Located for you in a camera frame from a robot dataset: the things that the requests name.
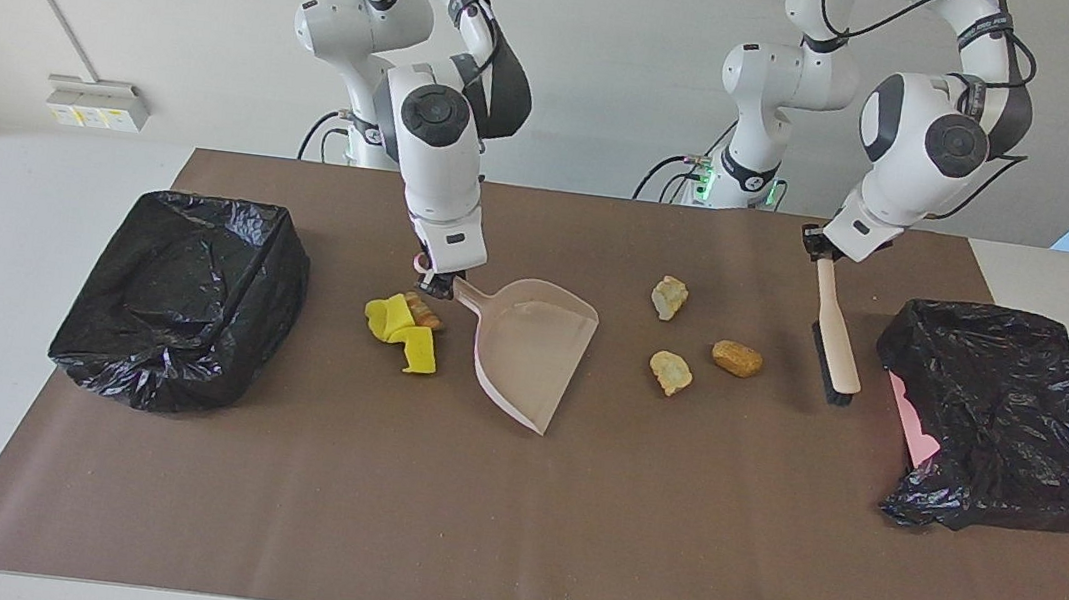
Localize notched yellow sponge piece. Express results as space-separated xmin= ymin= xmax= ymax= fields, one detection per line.
xmin=398 ymin=324 xmax=444 ymax=378

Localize black bag over pink bin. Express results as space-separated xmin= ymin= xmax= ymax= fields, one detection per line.
xmin=856 ymin=292 xmax=1069 ymax=547

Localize orange striped trash lump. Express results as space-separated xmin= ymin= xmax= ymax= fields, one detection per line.
xmin=399 ymin=291 xmax=450 ymax=333

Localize black left base cable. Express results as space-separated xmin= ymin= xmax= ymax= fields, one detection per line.
xmin=632 ymin=149 xmax=713 ymax=208

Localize beige plastic dustpan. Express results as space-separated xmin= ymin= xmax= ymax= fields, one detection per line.
xmin=395 ymin=251 xmax=606 ymax=442

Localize black right base cable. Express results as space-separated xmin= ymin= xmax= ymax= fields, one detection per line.
xmin=297 ymin=106 xmax=356 ymax=166

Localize white wall socket box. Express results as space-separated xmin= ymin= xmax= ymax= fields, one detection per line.
xmin=44 ymin=74 xmax=154 ymax=134

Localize pale trash lump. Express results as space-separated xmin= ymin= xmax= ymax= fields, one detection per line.
xmin=648 ymin=273 xmax=692 ymax=324
xmin=645 ymin=349 xmax=696 ymax=400

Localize black bag lined bin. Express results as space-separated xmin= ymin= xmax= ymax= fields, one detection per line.
xmin=43 ymin=179 xmax=319 ymax=429

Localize beige handled black bristle brush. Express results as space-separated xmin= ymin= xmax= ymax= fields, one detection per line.
xmin=800 ymin=255 xmax=877 ymax=411

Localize brown peanut shaped trash lump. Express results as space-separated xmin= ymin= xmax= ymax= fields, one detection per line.
xmin=709 ymin=338 xmax=766 ymax=381

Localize brown paper table mat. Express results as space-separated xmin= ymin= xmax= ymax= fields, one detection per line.
xmin=0 ymin=125 xmax=1069 ymax=600

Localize pink plastic bin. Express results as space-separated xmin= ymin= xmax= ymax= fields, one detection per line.
xmin=878 ymin=371 xmax=949 ymax=473

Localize black base cable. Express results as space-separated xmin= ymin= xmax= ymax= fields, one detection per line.
xmin=632 ymin=149 xmax=713 ymax=208
xmin=297 ymin=106 xmax=356 ymax=166

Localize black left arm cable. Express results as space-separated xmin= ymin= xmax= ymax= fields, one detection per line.
xmin=795 ymin=0 xmax=1048 ymax=233

